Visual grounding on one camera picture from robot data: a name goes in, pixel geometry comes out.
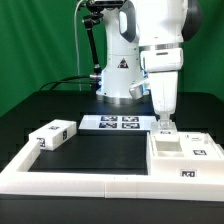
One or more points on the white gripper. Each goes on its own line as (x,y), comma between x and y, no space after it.
(162,67)

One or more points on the white cabinet door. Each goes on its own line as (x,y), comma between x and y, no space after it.
(163,127)
(200,146)

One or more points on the white cabinet body box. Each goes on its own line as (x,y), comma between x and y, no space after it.
(164,157)

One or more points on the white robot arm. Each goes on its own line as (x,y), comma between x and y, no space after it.
(133,26)

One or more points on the white cabinet top block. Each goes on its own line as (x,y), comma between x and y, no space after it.
(54,134)

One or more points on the white U-shaped fence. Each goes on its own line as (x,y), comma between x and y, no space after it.
(17,179)

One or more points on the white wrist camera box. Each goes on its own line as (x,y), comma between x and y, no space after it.
(139,88)

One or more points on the white marker base plate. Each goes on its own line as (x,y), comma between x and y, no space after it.
(116,122)

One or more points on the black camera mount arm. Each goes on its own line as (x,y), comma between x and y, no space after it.
(89,21)

